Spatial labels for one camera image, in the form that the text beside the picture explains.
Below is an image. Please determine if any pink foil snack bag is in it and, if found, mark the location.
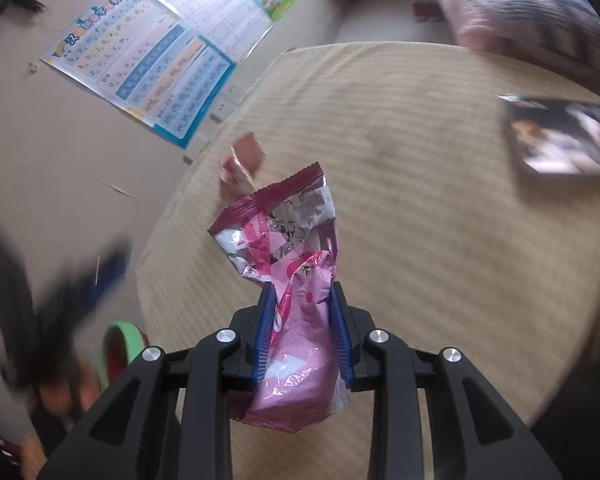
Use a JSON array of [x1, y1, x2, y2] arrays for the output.
[[209, 162, 348, 434]]

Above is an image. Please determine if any red white wrapper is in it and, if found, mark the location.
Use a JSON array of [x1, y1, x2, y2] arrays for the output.
[[219, 131, 265, 204]]

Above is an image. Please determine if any green-rimmed red trash bin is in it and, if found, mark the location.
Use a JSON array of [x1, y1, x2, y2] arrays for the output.
[[99, 321, 148, 390]]

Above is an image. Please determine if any person's left hand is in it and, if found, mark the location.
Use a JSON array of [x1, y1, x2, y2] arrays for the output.
[[20, 360, 102, 479]]

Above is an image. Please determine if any beige checkered tablecloth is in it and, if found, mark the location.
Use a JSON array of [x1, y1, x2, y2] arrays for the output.
[[137, 42, 600, 479]]

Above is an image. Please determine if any smartphone playing video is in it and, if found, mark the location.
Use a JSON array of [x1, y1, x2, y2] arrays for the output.
[[498, 94, 600, 178]]

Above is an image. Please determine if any red shoes pair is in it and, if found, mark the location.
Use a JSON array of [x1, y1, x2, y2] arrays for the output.
[[412, 1, 445, 22]]

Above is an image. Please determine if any blue plaid bed quilt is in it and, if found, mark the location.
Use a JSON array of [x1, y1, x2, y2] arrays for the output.
[[437, 0, 600, 72]]

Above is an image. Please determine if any white double wall socket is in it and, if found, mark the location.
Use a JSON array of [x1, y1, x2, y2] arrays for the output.
[[210, 84, 245, 122]]

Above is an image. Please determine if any blue pinyin wall poster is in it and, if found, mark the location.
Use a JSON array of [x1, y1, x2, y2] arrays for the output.
[[41, 0, 236, 148]]

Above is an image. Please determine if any white chart wall poster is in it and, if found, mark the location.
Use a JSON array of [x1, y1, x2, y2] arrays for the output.
[[158, 0, 273, 64]]

